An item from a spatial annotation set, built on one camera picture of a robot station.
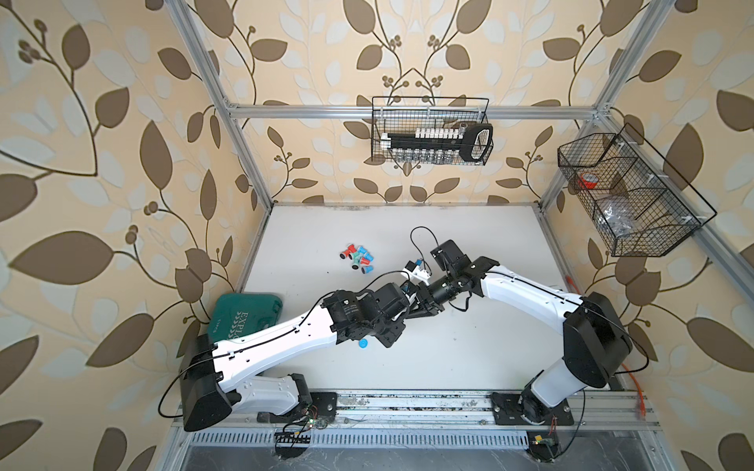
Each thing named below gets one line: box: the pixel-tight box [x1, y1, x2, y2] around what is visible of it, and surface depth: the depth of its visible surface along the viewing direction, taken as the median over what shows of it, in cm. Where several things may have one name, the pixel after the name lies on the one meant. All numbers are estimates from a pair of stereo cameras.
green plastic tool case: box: [208, 293, 284, 344], surface depth 88 cm
